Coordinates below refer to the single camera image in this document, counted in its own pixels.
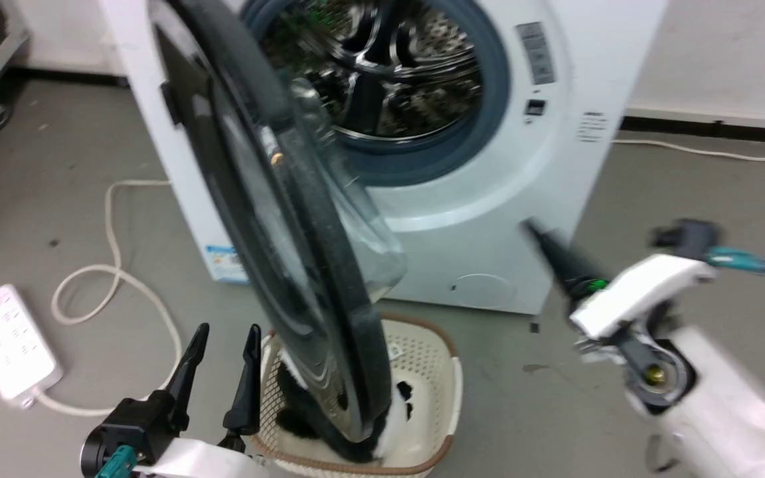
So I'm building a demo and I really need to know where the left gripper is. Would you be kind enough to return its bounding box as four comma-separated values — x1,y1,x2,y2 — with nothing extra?
80,323,263,478

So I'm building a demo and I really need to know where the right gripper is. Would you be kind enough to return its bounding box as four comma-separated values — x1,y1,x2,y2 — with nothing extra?
521,218,717,341

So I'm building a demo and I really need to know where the black round washing machine door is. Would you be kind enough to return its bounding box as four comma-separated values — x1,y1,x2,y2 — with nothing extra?
147,0,410,463

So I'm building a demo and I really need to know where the white front-load washing machine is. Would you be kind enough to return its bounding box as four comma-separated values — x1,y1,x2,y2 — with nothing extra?
97,0,670,317

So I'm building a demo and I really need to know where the blue energy label sticker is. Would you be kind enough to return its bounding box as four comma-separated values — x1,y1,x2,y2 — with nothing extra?
204,244,251,285

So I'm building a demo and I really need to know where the cream plastic laundry basket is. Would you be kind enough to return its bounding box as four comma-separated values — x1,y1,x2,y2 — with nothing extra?
250,315,464,478

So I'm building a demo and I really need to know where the black and white clothing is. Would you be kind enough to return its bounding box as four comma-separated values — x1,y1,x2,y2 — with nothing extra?
275,358,418,463

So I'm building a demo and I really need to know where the white power strip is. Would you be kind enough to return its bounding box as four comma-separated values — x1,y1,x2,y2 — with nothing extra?
0,284,64,408

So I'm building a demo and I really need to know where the teal plug left gripper cable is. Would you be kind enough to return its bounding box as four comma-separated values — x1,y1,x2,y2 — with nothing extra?
93,445,139,478

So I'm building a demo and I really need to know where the teal plug gripper cable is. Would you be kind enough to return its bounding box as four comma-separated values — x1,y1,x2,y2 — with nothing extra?
703,246,765,400
93,445,139,478

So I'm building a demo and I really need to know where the teal plug right gripper cable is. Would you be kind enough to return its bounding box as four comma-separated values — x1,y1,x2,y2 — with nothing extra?
703,246,765,400

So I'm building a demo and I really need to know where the thin white floor cable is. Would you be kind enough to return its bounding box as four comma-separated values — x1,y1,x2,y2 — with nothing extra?
612,137,765,163

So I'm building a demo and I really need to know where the white power strip cable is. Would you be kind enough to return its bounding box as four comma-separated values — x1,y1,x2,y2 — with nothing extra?
24,179,184,418

